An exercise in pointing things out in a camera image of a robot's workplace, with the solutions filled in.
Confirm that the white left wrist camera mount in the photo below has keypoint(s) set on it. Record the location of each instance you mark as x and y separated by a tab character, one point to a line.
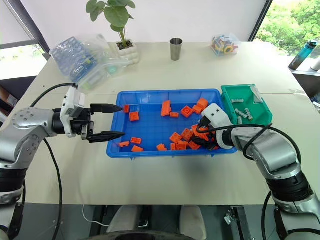
72	97

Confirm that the long orange brick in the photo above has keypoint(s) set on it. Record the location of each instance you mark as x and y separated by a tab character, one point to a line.
166	108

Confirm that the grey label card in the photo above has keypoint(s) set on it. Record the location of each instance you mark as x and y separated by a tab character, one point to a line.
256	96

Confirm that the white ribbed plant pot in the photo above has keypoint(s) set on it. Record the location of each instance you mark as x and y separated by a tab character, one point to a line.
128	53

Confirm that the clear box of colourful parts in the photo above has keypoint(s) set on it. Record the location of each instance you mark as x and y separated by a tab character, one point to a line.
225	46

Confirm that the clear plastic bag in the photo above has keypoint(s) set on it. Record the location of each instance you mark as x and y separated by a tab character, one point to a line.
105	65

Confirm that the teal water bottle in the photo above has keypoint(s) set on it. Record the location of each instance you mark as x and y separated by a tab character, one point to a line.
301	56

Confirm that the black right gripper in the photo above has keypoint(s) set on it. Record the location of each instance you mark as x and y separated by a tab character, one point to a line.
213	142

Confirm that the small orange brick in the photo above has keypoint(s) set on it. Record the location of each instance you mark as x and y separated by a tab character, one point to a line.
161	147
216	148
124	144
126	108
174	114
136	140
173	146

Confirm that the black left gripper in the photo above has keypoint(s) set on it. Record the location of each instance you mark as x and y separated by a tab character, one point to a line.
86	127

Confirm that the green leafy plant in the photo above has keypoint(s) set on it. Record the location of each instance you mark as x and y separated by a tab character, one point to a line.
117	15

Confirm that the metal cup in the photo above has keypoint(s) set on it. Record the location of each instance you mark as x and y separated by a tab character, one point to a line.
176	50

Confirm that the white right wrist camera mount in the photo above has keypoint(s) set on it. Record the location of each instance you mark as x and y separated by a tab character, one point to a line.
217	115

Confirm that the square orange brick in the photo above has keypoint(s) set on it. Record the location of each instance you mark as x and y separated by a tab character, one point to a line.
134	116
186	111
187	133
175	137

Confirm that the metal latch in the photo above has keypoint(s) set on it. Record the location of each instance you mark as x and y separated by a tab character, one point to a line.
231	216

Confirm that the green plastic bin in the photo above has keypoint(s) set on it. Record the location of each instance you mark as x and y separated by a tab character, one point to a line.
228	97

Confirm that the white bottle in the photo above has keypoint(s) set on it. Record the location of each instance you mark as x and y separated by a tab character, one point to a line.
316	66

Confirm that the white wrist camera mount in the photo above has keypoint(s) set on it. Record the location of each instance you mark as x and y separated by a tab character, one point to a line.
72	97
217	115

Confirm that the dark side shelf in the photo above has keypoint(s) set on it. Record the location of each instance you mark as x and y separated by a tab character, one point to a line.
12	90

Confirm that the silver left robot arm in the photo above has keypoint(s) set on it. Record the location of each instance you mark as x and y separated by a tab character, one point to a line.
27	125

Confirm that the blue plastic bin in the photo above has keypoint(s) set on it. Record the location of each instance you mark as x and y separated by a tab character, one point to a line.
150	130

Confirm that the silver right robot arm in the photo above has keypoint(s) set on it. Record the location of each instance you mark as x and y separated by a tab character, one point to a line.
272	147

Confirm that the black window frame post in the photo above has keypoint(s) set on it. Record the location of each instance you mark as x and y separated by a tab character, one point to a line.
261	17
30	27

